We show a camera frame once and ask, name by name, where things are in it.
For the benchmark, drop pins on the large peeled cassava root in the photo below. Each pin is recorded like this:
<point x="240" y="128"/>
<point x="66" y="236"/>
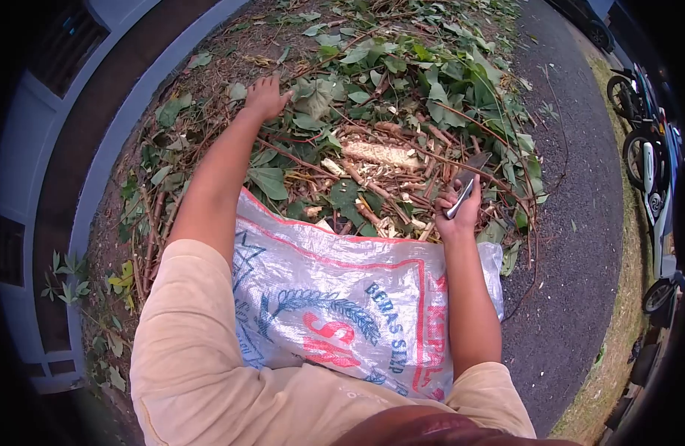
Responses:
<point x="379" y="154"/>

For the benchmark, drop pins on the small peeled cassava piece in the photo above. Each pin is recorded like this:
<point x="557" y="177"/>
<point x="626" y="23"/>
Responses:
<point x="332" y="166"/>

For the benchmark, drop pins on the person's left hand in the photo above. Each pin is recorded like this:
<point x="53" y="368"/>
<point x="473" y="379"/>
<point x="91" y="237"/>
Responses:
<point x="264" y="100"/>

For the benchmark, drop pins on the dark window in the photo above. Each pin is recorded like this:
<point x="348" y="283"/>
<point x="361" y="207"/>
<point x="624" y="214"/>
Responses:
<point x="66" y="47"/>

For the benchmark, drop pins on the dark car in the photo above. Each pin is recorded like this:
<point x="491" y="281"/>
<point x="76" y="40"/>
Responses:
<point x="590" y="25"/>

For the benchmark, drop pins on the person's right fingers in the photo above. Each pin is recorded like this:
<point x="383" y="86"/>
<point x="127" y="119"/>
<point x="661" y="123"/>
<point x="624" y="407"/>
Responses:
<point x="445" y="199"/>

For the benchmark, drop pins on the dark motorcycle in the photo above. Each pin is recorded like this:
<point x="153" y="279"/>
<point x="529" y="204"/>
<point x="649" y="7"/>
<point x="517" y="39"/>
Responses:
<point x="632" y="100"/>

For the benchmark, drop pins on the white woven plastic sack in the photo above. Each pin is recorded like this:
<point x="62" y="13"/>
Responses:
<point x="342" y="301"/>

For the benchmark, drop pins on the pile of leaves and stems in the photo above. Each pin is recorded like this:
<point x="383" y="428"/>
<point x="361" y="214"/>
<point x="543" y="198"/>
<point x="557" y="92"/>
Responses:
<point x="387" y="89"/>

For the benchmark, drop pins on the person's body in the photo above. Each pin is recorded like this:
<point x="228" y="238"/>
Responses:
<point x="220" y="384"/>

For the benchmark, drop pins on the small green plant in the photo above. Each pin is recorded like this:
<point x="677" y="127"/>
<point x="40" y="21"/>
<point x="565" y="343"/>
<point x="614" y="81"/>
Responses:
<point x="66" y="281"/>

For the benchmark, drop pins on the white scooter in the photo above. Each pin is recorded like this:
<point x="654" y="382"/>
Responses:
<point x="657" y="212"/>

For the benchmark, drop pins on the person's right hand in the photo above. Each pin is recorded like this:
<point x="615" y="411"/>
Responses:
<point x="459" y="223"/>

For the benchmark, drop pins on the person's left fingers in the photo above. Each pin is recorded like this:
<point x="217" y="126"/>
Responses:
<point x="266" y="81"/>

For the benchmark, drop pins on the person's left thumb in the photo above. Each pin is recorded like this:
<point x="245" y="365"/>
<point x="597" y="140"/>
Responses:
<point x="285" y="97"/>

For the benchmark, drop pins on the person's right thumb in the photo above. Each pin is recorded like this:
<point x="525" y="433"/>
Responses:
<point x="477" y="192"/>

